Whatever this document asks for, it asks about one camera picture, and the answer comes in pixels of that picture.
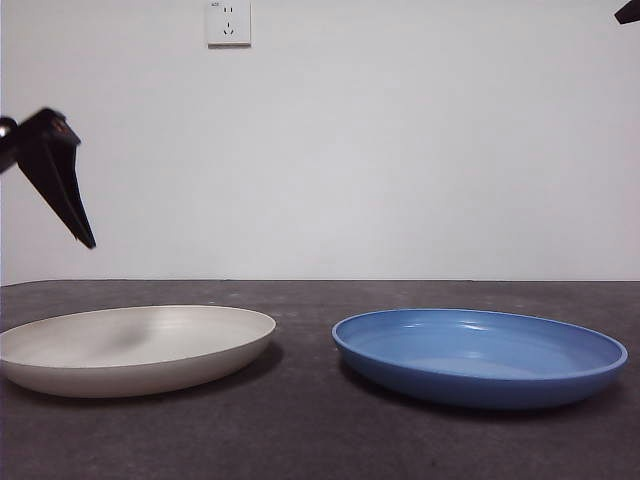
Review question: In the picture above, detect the white wall socket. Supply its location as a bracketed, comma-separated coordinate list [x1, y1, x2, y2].
[206, 0, 253, 50]

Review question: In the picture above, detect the blue round plate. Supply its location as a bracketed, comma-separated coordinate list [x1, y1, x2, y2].
[331, 307, 629, 411]

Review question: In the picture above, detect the white round plate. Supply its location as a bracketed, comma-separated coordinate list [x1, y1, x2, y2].
[0, 304, 277, 400]

